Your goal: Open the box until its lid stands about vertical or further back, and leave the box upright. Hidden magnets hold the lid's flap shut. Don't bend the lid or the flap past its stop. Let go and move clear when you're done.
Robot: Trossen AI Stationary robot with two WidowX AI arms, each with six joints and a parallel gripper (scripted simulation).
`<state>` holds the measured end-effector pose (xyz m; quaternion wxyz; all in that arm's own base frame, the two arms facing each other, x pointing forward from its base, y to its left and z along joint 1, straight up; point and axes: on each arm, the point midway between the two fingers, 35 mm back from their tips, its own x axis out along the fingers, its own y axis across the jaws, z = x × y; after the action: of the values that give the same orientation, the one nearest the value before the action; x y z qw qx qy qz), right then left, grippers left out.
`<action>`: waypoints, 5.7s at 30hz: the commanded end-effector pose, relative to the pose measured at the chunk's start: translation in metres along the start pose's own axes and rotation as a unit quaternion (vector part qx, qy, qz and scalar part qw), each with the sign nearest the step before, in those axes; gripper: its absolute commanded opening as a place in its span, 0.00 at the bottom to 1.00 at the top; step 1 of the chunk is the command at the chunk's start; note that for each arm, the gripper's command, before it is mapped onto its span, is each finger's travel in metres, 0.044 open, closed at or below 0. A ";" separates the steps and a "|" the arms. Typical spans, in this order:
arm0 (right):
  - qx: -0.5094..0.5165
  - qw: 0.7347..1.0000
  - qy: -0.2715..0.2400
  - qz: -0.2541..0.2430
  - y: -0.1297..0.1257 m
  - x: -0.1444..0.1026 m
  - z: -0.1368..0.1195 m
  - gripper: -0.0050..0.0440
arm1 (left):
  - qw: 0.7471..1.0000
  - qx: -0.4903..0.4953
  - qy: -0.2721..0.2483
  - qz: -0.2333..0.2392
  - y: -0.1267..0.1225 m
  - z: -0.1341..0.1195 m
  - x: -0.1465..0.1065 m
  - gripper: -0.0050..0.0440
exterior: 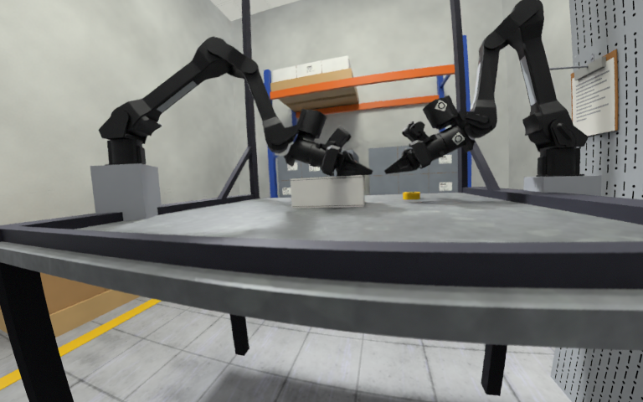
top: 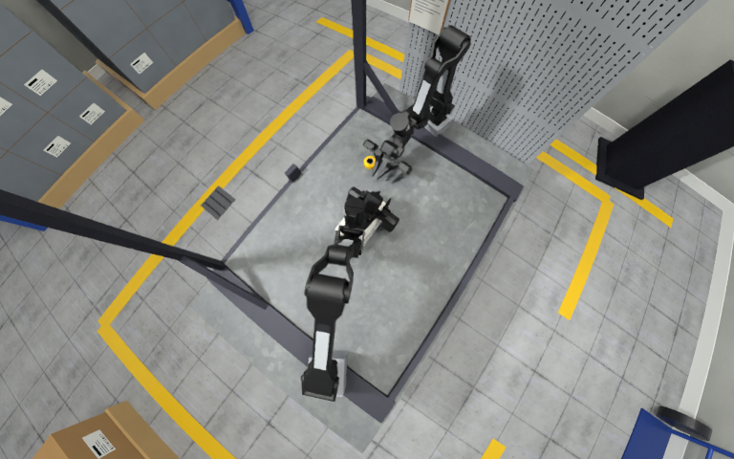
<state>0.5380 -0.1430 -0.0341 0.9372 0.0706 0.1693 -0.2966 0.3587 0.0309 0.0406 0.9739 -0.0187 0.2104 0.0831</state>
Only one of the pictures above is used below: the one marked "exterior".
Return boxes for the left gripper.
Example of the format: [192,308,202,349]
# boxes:
[384,134,448,174]

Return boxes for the brown clipboard with paper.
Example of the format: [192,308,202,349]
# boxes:
[571,49,618,131]

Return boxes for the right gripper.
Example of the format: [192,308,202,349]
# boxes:
[308,143,373,176]

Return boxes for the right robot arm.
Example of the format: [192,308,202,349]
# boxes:
[99,36,327,167]

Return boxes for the white sheet of paper with printed lines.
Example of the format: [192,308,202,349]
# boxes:
[572,58,615,136]

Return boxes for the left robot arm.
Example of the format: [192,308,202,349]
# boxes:
[423,0,588,177]

